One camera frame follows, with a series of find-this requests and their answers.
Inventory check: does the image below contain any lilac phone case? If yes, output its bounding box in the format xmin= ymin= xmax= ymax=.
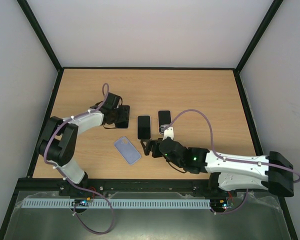
xmin=114 ymin=136 xmax=142 ymax=165

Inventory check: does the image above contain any beige phone case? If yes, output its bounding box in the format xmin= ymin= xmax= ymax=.
xmin=136 ymin=114 xmax=152 ymax=141

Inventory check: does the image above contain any pink phone case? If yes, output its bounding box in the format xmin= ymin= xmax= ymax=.
xmin=156 ymin=109 xmax=173 ymax=135

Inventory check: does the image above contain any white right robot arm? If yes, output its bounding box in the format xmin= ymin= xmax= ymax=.
xmin=140 ymin=137 xmax=294 ymax=197

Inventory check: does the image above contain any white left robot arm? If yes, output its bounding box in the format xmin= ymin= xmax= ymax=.
xmin=36 ymin=93 xmax=130 ymax=185

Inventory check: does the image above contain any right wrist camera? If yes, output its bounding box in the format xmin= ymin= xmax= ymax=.
xmin=159 ymin=124 xmax=174 ymax=140

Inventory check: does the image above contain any white slotted cable duct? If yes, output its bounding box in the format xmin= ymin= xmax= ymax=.
xmin=21 ymin=198 xmax=211 ymax=210

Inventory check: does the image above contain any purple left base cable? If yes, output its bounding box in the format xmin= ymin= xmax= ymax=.
xmin=71 ymin=189 xmax=116 ymax=235

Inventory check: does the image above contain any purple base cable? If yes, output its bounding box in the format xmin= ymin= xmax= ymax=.
xmin=210 ymin=188 xmax=250 ymax=216
xmin=71 ymin=189 xmax=116 ymax=235

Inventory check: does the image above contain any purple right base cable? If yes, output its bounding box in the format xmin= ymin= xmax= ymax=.
xmin=210 ymin=188 xmax=250 ymax=216

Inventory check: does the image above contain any black front frame rail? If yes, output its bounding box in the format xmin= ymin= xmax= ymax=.
xmin=57 ymin=177 xmax=281 ymax=198

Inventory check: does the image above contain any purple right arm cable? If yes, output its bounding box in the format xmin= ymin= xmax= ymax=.
xmin=164 ymin=109 xmax=300 ymax=185

